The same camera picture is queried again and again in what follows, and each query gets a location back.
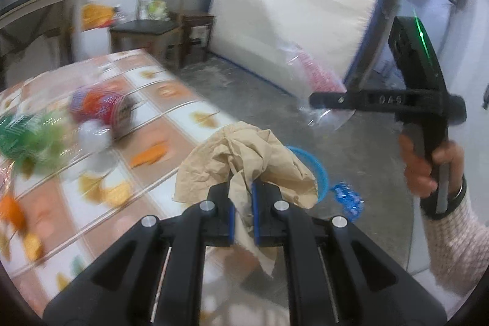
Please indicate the blue plastic mesh basket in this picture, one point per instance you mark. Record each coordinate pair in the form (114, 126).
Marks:
(324, 179)

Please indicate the brown paper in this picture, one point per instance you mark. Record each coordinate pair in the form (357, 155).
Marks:
(248, 150)

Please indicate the person's right hand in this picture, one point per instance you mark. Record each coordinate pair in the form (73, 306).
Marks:
(416, 173)

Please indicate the black wristband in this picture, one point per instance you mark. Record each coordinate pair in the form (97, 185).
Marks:
(458, 196)

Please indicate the red blue paper cup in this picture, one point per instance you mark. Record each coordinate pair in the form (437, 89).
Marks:
(99, 106)

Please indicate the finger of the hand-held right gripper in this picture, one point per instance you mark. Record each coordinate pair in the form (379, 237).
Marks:
(332, 100)

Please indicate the dark wooden stool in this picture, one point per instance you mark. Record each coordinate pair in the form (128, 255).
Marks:
(195, 20)

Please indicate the blue candy wrapper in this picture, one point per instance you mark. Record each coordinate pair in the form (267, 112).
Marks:
(347, 198)

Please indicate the orange plastic bag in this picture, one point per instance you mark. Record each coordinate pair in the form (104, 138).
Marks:
(95, 14)

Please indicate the floral checked tablecloth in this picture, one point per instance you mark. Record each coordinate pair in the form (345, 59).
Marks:
(152, 112)

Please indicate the person's right forearm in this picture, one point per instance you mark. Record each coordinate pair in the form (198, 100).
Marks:
(454, 245)

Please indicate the green white packets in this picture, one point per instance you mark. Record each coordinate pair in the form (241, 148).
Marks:
(154, 9)

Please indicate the clear pink plastic bag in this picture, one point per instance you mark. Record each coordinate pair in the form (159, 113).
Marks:
(317, 74)

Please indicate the white wrapper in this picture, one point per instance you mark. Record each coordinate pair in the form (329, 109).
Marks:
(93, 137)

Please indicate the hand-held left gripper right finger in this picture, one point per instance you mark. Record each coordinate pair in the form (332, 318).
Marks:
(255, 211)

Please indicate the long wooden shelf table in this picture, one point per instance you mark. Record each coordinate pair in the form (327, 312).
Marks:
(38, 1)

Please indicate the wooden armchair with dark seat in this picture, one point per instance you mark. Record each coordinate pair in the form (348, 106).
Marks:
(145, 27)

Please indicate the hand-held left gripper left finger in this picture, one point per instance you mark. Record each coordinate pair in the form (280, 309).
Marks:
(231, 211)

